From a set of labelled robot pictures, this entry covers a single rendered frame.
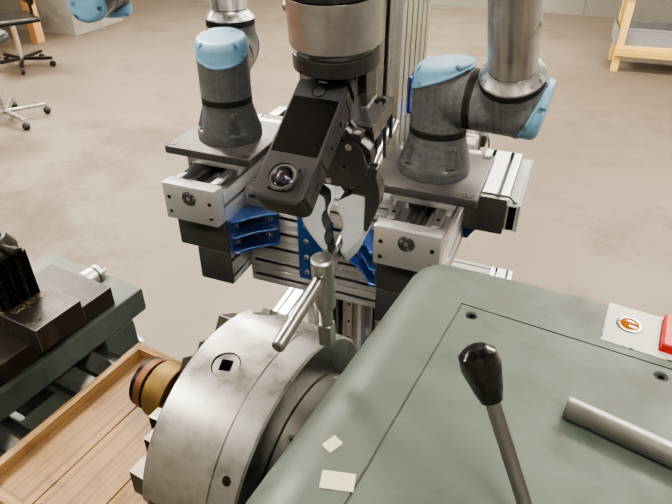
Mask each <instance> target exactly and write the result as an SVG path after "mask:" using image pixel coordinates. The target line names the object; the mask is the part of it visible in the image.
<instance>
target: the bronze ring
mask: <svg viewBox="0 0 672 504"><path fill-rule="evenodd" d="M181 364H182V363H181V362H179V361H177V360H167V359H165V358H161V357H158V356H155V357H151V358H149V359H147V360H146V361H145V362H143V363H142V364H141V365H140V366H139V368H138V369H137V370H136V372H135V373H134V375H133V377H132V380H131V382H130V386H129V398H130V400H131V402H132V403H133V404H135V405H136V406H137V407H139V408H141V409H142V410H143V412H144V413H145V414H146V415H148V416H149V415H151V414H152V413H153V412H154V411H155V410H156V409H157V408H158V407H159V406H160V405H161V404H162V403H163V402H165V401H166V399H167V397H168V395H169V393H170V391H171V389H172V388H173V386H174V384H175V382H176V381H177V379H178V376H179V372H180V368H181Z"/></svg>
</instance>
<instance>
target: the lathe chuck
mask: <svg viewBox="0 0 672 504"><path fill-rule="evenodd" d="M262 312H264V313H266V314H269V315H271V314H272V316H268V317H267V316H264V315H263V316H259V315H256V314H254V313H255V312H254V311H251V310H247V311H244V312H242V313H240V314H238V315H237V316H235V317H233V318H232V319H230V320H229V321H227V322H226V323H225V324H223V325H222V326H221V327H220V328H218V329H217V330H216V331H215V332H214V333H213V334H212V335H211V336H210V337H209V338H208V339H207V340H206V341H205V342H204V343H203V344H202V345H201V347H200V348H199V349H198V350H197V351H196V353H195V354H194V355H193V357H192V358H191V359H190V361H189V362H188V363H187V365H186V366H185V368H184V369H183V371H182V372H181V374H180V376H179V377H178V379H177V381H176V382H175V384H174V386H173V388H172V389H171V391H170V393H169V395H168V397H167V399H166V401H165V403H164V405H163V408H162V410H161V412H160V414H159V417H158V419H157V422H156V425H155V427H154V430H153V433H152V436H151V440H150V443H149V447H148V451H147V455H146V460H145V465H144V473H143V500H144V501H145V502H147V503H150V502H151V501H152V502H154V503H156V504H207V500H208V495H209V491H210V486H211V483H212V479H213V475H214V472H215V469H216V466H217V463H218V460H219V457H220V454H221V452H222V449H223V446H224V444H225V442H226V439H227V437H228V435H229V432H230V430H231V428H232V426H233V424H234V422H235V419H236V417H237V415H238V414H239V412H240V410H241V408H242V406H243V404H244V402H245V401H246V399H247V397H248V396H249V394H250V392H251V391H252V389H253V387H254V386H255V384H256V383H257V381H258V380H259V378H260V377H261V376H262V374H263V373H264V371H265V370H266V369H267V367H268V366H269V365H270V364H271V362H272V361H273V360H274V359H275V358H276V357H277V355H278V354H279V353H280V352H277V351H275V350H274V349H273V348H272V346H271V344H272V342H273V340H274V339H275V337H276V336H277V334H278V333H279V331H280V329H281V328H282V326H283V325H284V323H285V322H286V320H287V319H288V317H289V316H288V315H285V314H282V313H280V312H277V311H274V310H271V309H268V308H263V309H262ZM313 329H318V326H315V325H312V324H309V323H307V322H304V321H302V322H301V323H300V325H299V327H298V328H297V330H296V332H295V333H294V335H293V337H292V338H291V340H290V341H289V343H288V345H289V344H290V343H291V342H292V341H293V340H295V339H296V338H297V337H299V336H300V335H302V334H304V333H306V332H308V331H310V330H313ZM229 353H230V354H235V355H236V356H238V357H239V359H240V361H241V365H240V367H239V369H238V371H237V372H236V373H235V374H233V375H232V376H230V377H227V378H219V377H216V376H215V375H214V374H213V372H212V365H213V363H214V361H215V360H216V359H217V358H218V357H219V356H221V355H223V354H229Z"/></svg>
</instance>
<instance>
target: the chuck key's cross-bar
mask: <svg viewBox="0 0 672 504"><path fill-rule="evenodd" d="M399 127H400V121H399V120H397V119H393V140H394V138H395V136H396V133H397V131H398V129H399ZM384 161H385V158H383V140H382V142H381V144H380V146H379V149H378V155H377V156H376V159H375V162H374V163H379V164H380V165H381V167H380V170H381V168H382V165H383V163H384ZM342 243H343V240H342V238H341V235H340V234H339V237H338V239H337V241H336V243H335V245H334V247H333V248H332V250H331V251H330V254H331V255H332V256H333V258H334V268H335V266H336V264H337V263H338V261H339V260H340V258H341V256H342V255H341V254H340V252H339V250H340V248H341V246H342ZM324 284H325V280H324V279H322V278H320V277H314V278H313V279H312V281H311V283H310V284H309V286H308V287H307V289H306V290H305V292H304V294H303V295H302V297H301V298H300V300H299V301H298V303H297V304H296V306H295V308H294V309H293V311H292V312H291V314H290V315H289V317H288V319H287V320H286V322H285V323H284V325H283V326H282V328H281V329H280V331H279V333H278V334H277V336H276V337H275V339H274V340H273V342H272V344H271V346H272V348H273V349H274V350H275V351H277V352H283V351H284V350H285V348H286V346H287V345H288V343H289V341H290V340H291V338H292V337H293V335H294V333H295V332H296V330H297V328H298V327H299V325H300V323H301V322H302V320H303V319H304V317H305V315H306V314H307V312H308V310H309V309H310V307H311V305H312V304H313V302H314V300H315V299H316V297H317V296H318V294H319V292H320V291H321V289H322V287H323V286H324Z"/></svg>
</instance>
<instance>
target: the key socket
mask: <svg viewBox="0 0 672 504"><path fill-rule="evenodd" d="M240 365H241V361H240V359H239V357H238V356H236V355H235V354H230V353H229V354H223V355H221V356H219V357H218V358H217V359H216V360H215V361H214V363H213V365H212V372H213V374H214V375H215V376H216V377H219V378H227V377H230V376H232V375H233V374H235V373H236V372H237V371H238V369H239V367H240Z"/></svg>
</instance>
